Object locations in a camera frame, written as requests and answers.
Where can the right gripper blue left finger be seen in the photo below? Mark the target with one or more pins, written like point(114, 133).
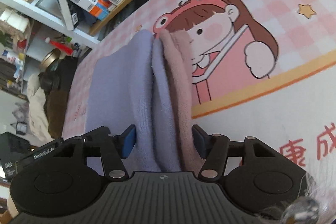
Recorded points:
point(115, 149)

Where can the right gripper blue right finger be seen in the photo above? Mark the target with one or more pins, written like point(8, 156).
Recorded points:
point(213, 149)

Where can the purple and pink sweater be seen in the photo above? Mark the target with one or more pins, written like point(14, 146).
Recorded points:
point(131, 87)

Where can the brown cloth pile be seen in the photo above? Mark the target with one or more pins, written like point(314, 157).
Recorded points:
point(57, 99)

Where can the brass bowl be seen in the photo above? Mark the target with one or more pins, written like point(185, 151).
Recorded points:
point(50, 58)

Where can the pink checkered cartoon table mat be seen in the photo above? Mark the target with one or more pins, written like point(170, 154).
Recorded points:
point(262, 68)

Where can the tall white orange box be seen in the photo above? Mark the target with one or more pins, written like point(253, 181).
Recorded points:
point(97, 8)

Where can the white leaning book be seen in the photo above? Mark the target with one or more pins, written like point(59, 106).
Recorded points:
point(66, 13)

